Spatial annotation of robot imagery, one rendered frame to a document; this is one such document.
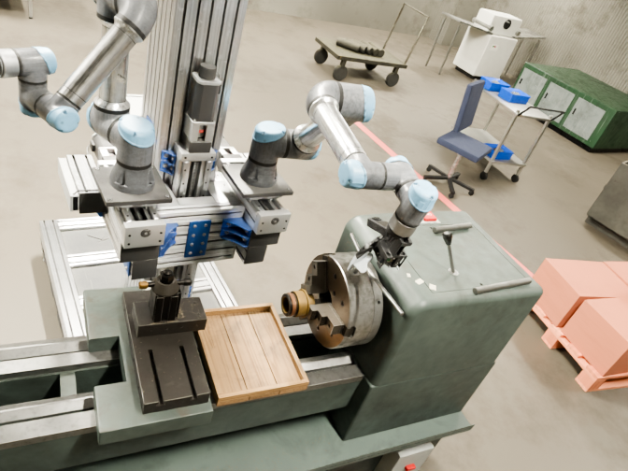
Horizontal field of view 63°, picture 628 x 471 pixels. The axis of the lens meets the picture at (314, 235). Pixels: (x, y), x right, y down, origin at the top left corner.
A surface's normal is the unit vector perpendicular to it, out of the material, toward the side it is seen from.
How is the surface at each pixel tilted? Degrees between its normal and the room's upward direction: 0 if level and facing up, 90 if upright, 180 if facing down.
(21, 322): 0
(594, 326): 90
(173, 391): 0
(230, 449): 0
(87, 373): 90
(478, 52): 90
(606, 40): 90
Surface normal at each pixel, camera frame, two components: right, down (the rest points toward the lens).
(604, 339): -0.90, 0.00
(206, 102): 0.48, 0.61
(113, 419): 0.27, -0.79
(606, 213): -0.73, 0.21
